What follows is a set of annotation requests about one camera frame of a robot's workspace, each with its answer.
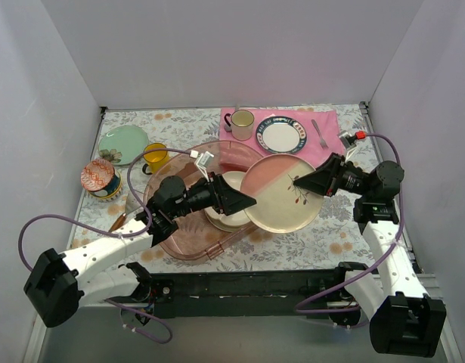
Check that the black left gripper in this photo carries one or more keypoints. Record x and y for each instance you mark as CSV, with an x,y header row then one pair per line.
x,y
218,193

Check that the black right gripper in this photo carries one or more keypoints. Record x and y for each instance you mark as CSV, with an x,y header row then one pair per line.
x,y
335,175

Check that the cream divided plate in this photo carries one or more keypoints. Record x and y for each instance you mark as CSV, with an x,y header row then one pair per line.
x,y
234,179

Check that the cream yellow floral plate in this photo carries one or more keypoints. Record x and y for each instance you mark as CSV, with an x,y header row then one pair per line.
x,y
221,226

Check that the pink transparent plastic bin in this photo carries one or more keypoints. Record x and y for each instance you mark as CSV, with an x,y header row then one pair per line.
x,y
197,239

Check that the pink cream floral plate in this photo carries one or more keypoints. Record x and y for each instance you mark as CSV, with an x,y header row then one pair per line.
x,y
281,207

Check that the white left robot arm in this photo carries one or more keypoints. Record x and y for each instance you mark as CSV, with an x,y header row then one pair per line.
x,y
92,261

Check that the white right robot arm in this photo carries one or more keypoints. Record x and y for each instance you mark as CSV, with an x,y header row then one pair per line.
x,y
404,319

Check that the silver fork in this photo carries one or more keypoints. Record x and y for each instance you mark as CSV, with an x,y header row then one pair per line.
x,y
322,141

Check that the blue rimmed white plate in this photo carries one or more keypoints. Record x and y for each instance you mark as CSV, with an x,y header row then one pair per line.
x,y
281,135

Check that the cream enamel mug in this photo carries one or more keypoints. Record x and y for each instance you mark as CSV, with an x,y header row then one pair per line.
x,y
242,123

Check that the yellow mug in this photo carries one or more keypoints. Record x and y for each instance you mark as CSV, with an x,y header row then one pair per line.
x,y
155,157

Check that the floral tablecloth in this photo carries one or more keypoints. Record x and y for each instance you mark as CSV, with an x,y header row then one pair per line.
x,y
331,238

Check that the orange patterned bowl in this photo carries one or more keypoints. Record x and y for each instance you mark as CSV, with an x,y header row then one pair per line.
x,y
97,174

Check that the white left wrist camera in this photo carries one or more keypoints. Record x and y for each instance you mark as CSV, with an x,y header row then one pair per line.
x,y
202,160

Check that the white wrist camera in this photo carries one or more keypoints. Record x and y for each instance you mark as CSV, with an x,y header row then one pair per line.
x,y
349,141
202,160

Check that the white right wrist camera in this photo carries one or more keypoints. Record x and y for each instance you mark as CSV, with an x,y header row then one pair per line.
x,y
349,141

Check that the wooden handled spatula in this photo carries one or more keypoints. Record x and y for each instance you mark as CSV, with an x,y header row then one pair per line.
x,y
131,205

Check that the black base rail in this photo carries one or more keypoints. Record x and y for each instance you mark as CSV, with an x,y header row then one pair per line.
x,y
231,293

